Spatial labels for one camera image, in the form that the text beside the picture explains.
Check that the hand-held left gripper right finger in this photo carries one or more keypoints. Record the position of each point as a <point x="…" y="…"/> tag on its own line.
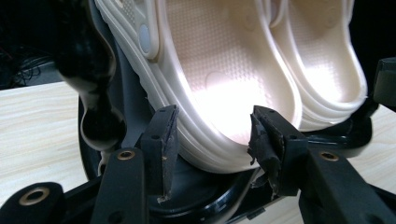
<point x="280" y="155"/>

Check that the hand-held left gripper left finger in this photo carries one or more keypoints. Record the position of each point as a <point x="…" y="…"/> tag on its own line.
<point x="158" y="149"/>

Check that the cream foam clog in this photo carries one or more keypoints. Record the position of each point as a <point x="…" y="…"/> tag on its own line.
<point x="327" y="77"/>
<point x="218" y="77"/>

